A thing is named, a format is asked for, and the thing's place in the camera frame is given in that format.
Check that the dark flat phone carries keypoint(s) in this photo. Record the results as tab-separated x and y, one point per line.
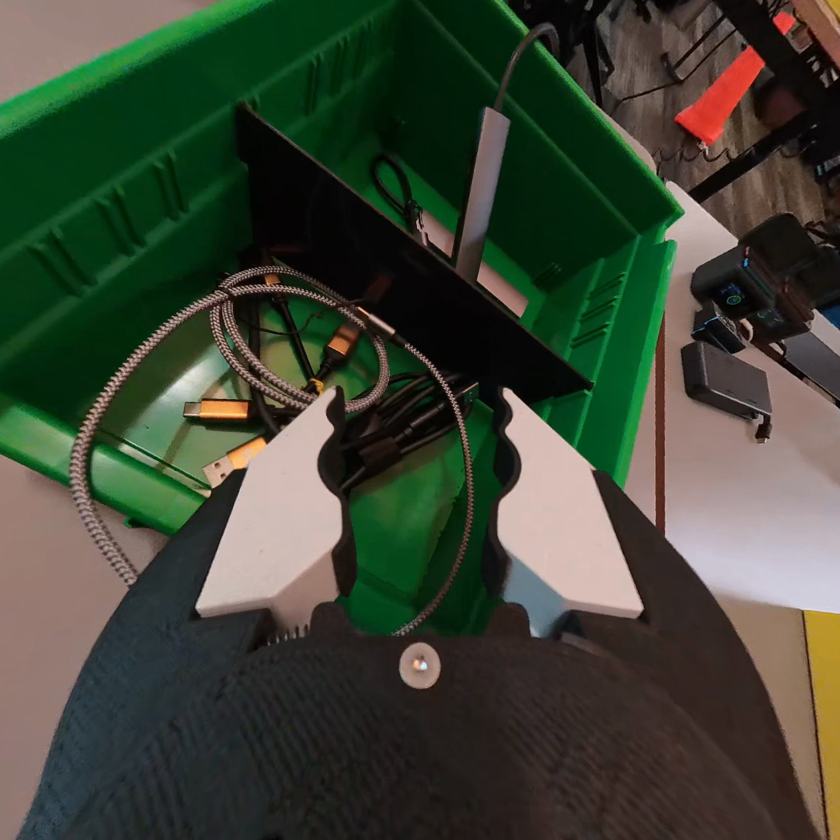
817	361

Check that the green plastic bin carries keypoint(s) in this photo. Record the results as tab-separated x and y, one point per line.
131	164

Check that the black action camera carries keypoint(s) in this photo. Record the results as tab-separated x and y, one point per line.
768	262

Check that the small black device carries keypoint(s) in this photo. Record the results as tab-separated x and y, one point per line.
718	331

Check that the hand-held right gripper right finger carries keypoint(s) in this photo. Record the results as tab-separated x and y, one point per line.
564	531

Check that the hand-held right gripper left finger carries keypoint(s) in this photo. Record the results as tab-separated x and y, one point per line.
275	531

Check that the black power bank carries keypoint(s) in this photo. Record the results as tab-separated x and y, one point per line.
725	384

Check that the yellow panel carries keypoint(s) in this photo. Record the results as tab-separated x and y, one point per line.
825	709

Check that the black bin divider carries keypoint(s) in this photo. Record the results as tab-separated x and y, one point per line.
394	282

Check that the black metal frame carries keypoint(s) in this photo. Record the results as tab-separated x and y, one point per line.
741	167

